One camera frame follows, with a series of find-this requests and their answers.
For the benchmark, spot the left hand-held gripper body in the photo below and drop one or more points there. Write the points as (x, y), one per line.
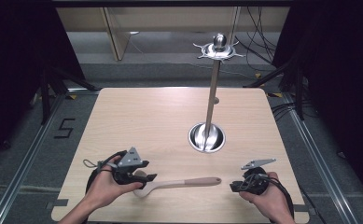
(128, 160)

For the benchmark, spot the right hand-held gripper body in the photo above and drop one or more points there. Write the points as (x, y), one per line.
(254, 183)

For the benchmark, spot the metal utensil rack stand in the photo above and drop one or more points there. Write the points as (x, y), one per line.
(212, 99)

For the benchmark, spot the person's right hand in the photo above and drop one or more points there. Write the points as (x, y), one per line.
(271, 199)

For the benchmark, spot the person's left hand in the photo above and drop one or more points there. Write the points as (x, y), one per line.
(106, 186)

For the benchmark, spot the black tripod stand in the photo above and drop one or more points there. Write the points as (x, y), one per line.
(50, 90)
(289, 81)

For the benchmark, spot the light wooden cabinet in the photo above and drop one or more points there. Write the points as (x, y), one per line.
(170, 21)

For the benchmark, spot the metal floor rail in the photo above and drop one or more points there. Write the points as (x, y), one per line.
(23, 161)
(319, 158)

